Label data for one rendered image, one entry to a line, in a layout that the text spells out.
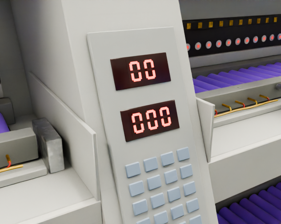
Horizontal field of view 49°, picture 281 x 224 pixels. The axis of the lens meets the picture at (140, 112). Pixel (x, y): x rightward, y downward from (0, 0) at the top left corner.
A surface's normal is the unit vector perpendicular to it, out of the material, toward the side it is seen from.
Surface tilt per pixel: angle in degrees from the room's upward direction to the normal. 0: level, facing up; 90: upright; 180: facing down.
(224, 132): 20
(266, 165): 111
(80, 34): 90
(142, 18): 90
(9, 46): 90
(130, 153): 90
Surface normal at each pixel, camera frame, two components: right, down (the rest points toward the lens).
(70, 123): -0.86, 0.19
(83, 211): 0.50, 0.31
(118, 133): 0.47, -0.04
